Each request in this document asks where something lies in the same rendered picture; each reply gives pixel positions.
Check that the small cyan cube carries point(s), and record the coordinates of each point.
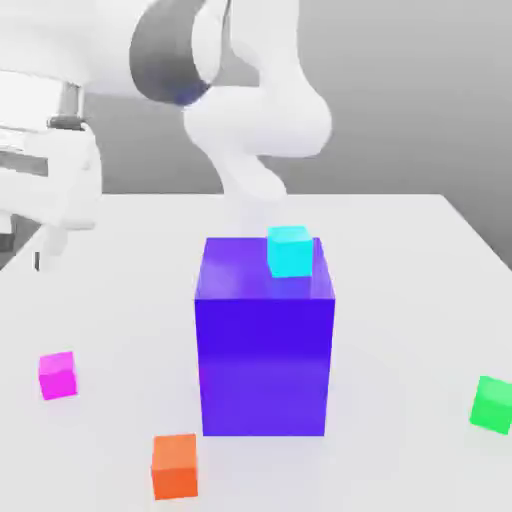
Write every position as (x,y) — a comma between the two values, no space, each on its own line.
(290,252)

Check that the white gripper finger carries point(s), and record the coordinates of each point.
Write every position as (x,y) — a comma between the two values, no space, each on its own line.
(5,236)
(54,246)

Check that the large purple box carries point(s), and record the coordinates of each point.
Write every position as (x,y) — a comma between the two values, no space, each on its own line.
(264,360)

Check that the small green cube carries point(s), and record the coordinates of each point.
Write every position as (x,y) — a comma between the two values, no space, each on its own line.
(492,406)

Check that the small magenta cube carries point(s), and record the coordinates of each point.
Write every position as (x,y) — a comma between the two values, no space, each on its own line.
(58,376)

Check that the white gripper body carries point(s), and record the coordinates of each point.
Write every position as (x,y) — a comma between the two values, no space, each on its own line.
(68,188)

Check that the small orange cube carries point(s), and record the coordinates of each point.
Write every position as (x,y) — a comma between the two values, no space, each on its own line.
(174,468)

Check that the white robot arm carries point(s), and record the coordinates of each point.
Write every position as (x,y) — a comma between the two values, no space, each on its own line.
(260,120)

